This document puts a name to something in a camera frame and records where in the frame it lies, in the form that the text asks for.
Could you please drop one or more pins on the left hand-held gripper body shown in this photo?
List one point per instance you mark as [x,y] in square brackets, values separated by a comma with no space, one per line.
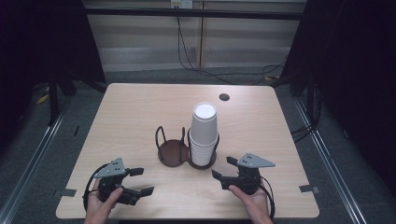
[110,185]

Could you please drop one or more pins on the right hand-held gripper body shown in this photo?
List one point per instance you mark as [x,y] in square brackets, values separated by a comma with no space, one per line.
[249,179]

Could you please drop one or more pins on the dark brown cup holder rack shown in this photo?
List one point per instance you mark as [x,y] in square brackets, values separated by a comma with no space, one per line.
[171,152]

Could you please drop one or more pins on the white paper drinking cup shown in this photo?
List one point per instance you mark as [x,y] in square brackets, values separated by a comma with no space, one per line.
[204,124]

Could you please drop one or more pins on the person's left hand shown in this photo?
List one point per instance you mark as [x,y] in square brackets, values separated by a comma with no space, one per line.
[96,208]

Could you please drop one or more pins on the person's right hand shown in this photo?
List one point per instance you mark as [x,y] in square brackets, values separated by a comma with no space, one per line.
[258,205]

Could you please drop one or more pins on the grey floor tape piece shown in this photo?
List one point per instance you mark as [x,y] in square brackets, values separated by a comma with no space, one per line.
[308,188]
[65,192]

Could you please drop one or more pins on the small black floor strip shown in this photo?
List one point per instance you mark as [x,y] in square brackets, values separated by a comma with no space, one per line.
[76,130]

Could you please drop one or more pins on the dark round table grommet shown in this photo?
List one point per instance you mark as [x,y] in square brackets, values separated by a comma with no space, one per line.
[224,97]

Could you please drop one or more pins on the dark metal stand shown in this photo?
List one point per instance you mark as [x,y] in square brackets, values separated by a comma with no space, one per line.
[53,99]

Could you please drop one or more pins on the yellow floor object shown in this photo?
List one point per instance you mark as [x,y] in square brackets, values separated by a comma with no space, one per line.
[42,99]

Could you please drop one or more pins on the black curtain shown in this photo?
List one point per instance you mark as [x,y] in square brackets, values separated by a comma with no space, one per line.
[40,46]
[355,77]

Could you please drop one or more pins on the black horizontal bar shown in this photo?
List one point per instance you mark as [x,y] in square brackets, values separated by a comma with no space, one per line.
[193,13]

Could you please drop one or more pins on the metal floor rail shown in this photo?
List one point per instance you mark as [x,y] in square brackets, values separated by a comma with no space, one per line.
[34,158]
[327,155]

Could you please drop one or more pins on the white wall socket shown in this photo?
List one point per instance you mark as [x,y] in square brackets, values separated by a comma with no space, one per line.
[182,3]

